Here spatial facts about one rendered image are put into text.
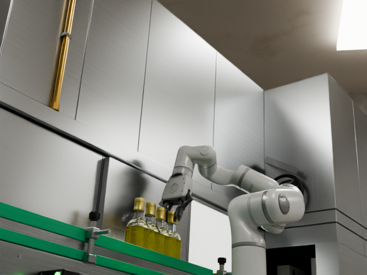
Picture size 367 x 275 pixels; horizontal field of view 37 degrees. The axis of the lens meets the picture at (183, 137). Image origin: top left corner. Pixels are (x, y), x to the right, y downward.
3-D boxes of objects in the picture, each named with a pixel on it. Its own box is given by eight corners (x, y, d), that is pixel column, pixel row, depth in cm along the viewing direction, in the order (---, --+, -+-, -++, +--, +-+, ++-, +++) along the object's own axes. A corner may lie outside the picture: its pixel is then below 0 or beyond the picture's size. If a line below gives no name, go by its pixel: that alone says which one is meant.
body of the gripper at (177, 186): (165, 173, 202) (158, 199, 195) (187, 168, 196) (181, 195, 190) (176, 184, 206) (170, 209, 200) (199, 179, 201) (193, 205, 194)
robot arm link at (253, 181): (238, 169, 186) (221, 209, 189) (294, 197, 177) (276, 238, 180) (254, 168, 200) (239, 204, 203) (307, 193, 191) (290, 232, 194)
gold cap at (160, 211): (159, 222, 189) (160, 210, 191) (167, 221, 187) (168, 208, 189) (153, 220, 186) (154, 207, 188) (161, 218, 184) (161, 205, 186)
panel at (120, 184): (237, 296, 243) (238, 220, 257) (243, 295, 241) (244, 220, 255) (92, 255, 178) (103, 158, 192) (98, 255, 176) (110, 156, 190)
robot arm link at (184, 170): (165, 168, 203) (164, 175, 201) (185, 165, 198) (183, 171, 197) (177, 179, 208) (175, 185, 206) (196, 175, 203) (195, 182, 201)
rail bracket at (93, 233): (90, 266, 138) (96, 215, 144) (111, 264, 134) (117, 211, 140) (78, 263, 135) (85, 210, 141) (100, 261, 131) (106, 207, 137)
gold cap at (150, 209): (149, 217, 185) (149, 205, 186) (157, 216, 183) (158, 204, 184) (142, 215, 182) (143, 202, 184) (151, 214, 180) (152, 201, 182)
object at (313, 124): (323, 273, 322) (316, 135, 358) (388, 269, 301) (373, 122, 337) (265, 249, 272) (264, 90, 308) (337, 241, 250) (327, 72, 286)
